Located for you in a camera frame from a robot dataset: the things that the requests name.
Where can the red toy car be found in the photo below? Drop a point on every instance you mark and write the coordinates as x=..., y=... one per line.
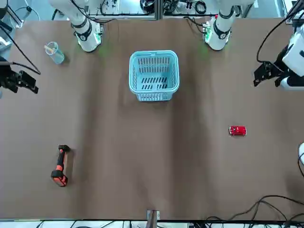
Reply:
x=238, y=130

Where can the aluminium frame post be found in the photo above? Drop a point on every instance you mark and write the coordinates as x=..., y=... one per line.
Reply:
x=158, y=9
x=153, y=215

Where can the light blue plastic basket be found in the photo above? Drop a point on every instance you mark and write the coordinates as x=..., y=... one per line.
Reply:
x=154, y=91

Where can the wooden stick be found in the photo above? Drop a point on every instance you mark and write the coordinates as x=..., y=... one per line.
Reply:
x=50, y=48

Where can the orange black barcode scanner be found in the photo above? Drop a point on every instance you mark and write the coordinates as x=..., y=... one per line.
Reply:
x=59, y=177

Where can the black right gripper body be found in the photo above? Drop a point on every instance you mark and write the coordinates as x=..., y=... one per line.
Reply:
x=8, y=76

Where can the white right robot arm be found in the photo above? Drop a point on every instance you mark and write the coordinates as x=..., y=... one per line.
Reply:
x=86, y=35

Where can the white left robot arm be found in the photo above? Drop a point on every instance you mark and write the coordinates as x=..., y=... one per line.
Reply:
x=221, y=31

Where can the clear plastic cup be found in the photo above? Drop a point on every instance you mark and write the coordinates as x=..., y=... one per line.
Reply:
x=57, y=57

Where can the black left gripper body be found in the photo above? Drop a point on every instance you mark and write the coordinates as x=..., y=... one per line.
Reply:
x=280, y=69

